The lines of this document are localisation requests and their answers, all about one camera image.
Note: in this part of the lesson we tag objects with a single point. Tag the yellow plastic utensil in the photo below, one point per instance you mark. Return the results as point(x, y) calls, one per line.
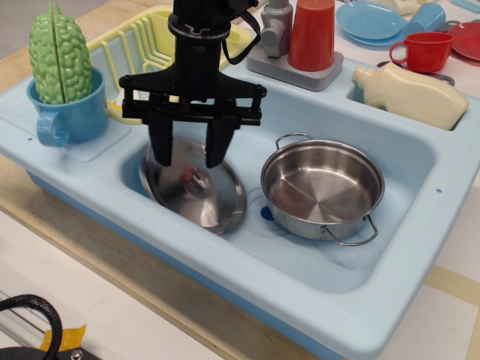
point(113, 107)

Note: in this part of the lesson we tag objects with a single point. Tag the red plastic tumbler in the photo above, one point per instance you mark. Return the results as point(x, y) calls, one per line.
point(312, 40)

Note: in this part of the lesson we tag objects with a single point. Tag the grey toy faucet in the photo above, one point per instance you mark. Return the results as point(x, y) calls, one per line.
point(270, 57)

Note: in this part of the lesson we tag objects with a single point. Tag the yellow tape piece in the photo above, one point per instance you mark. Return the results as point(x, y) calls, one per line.
point(71, 338)

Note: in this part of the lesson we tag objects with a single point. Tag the light blue toy sink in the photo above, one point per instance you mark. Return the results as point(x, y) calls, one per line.
point(411, 293)

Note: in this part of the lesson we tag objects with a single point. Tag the blue plastic tumbler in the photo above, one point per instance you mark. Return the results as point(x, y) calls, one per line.
point(428, 18)

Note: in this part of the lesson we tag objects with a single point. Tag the red plastic cup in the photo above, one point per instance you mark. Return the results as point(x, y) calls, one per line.
point(423, 52)

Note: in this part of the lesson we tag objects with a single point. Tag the blue plastic mug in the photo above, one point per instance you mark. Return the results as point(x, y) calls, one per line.
point(75, 122)

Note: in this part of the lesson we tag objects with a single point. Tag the red plastic plate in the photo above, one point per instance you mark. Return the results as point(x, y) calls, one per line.
point(466, 39)

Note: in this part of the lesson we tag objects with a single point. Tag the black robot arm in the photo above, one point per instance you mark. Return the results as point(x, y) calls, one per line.
point(210, 17)

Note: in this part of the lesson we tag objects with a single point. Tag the steel pot lid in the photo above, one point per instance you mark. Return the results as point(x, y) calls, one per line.
point(213, 198)

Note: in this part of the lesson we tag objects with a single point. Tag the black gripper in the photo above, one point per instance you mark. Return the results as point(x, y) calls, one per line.
point(193, 89)

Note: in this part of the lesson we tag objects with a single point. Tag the green bitter melon toy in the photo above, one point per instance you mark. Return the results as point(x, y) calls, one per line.
point(59, 57)

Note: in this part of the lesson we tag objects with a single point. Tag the steel pot with handles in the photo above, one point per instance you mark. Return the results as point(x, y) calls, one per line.
point(322, 190)

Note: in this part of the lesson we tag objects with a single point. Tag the cream detergent bottle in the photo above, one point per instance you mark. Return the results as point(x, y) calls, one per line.
point(412, 95)

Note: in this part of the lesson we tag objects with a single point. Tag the blue plastic plate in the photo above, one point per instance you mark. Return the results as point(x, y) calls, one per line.
point(370, 23)

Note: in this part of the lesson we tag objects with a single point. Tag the yellow dish rack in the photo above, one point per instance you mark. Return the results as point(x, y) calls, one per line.
point(139, 45)

